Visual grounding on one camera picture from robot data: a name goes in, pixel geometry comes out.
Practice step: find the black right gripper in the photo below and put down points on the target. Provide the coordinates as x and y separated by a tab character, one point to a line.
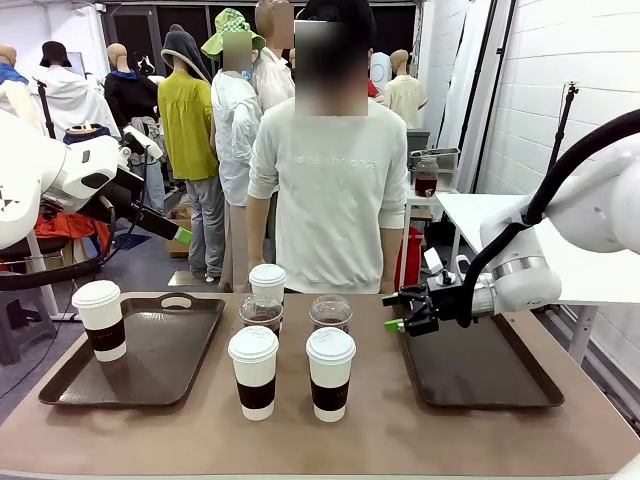
447	302

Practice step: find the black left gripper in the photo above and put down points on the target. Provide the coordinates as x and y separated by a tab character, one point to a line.
120	195

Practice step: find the clear plastic dome-lid cup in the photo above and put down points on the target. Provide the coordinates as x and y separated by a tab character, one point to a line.
330	312
260	312

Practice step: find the white paper coffee cup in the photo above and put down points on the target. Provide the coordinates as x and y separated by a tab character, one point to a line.
330	375
267	285
253	372
100	320

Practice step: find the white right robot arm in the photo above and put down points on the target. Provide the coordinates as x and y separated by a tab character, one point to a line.
595	200

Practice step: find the person's left forearm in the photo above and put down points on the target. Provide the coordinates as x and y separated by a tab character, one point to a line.
391	260

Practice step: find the person's right forearm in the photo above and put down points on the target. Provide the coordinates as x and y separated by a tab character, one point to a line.
258	230

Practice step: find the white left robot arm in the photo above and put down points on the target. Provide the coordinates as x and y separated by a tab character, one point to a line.
30	170

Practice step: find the brown plastic tray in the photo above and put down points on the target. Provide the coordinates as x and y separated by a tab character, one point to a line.
475	370

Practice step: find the cardboard box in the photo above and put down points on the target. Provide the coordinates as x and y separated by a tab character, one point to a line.
180	247

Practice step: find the hanging denim garments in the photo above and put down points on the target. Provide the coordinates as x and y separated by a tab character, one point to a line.
152	175

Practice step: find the red bag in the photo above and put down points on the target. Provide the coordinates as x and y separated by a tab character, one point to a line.
412	260

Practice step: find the orange cloth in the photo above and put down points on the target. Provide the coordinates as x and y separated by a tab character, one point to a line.
65	230

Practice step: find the mannequin in yellow blouse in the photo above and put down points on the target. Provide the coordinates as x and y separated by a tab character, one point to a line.
185	130

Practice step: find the large white table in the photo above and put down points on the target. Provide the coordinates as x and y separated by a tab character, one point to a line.
480	215

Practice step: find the navy torso form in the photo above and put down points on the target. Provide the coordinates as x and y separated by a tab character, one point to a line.
87	134

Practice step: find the figure with green checkered hat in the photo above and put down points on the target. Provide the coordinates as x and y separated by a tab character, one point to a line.
235	130

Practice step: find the small white side table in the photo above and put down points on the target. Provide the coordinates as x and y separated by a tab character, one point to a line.
445	191

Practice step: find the mannequin in black sweater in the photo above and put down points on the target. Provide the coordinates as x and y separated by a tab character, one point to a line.
125	95

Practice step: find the glass jar with dark liquid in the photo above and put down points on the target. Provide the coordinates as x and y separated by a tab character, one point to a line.
426	177

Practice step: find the person in white sweater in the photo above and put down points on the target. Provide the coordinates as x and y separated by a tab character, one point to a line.
325	200

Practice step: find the mannequin with black bucket hat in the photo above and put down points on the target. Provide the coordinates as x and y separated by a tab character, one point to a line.
70	100

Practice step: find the metal container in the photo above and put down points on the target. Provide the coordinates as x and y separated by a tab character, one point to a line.
445	157

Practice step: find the grey box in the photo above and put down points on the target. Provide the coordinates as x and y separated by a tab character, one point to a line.
420	142

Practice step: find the tall mannequin in white shirt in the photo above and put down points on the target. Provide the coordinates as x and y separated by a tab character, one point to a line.
272	80

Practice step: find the mannequin with blue collar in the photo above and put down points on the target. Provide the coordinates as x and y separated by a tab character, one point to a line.
12	95

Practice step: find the mannequin in cream shirt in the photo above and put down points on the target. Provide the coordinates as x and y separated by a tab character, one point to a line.
405	100

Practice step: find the mannequin in red top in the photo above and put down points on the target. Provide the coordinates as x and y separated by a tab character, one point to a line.
372	89

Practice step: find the white round appliance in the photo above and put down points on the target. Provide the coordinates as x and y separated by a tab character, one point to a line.
380	72

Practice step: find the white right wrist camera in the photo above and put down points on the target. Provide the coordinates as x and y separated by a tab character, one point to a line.
434	260

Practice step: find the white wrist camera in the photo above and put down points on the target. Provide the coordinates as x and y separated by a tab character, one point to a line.
145	142
434	260

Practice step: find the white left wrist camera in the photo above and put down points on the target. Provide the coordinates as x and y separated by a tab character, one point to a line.
145	142

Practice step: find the black camera tripod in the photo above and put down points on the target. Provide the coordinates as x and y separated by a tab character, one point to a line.
46	107

